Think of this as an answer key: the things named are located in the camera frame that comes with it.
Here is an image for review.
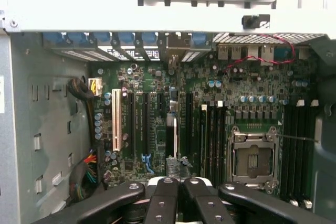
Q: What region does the blue slot latch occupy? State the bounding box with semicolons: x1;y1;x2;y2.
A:
141;154;155;174

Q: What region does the metal CPU socket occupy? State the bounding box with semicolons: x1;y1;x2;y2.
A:
229;125;280;195

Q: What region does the black long expansion slot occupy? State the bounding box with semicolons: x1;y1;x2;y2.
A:
185;92;194;145
128;91;136;156
141;91;151;156

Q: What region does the white expansion slot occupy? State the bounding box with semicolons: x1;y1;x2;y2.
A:
111;89;122;152

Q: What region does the black short expansion slot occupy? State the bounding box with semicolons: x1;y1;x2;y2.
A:
157;92;166;112

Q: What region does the thin socket locking lever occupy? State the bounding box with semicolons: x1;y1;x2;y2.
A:
275;133;320;143

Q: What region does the green motherboard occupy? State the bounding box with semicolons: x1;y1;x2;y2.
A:
89;48;320;206

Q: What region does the white power connector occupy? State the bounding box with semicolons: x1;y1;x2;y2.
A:
88;77;103;98

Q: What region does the open black PC case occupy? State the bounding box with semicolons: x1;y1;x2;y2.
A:
0;0;336;224

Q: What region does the multicolour power wire bundle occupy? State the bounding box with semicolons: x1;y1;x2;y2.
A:
69;147;99;204

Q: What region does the black sleeved power cable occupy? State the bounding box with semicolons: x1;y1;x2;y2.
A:
67;78;97;146

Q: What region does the red and black twisted wire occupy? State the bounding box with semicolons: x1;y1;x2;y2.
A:
223;34;297;74

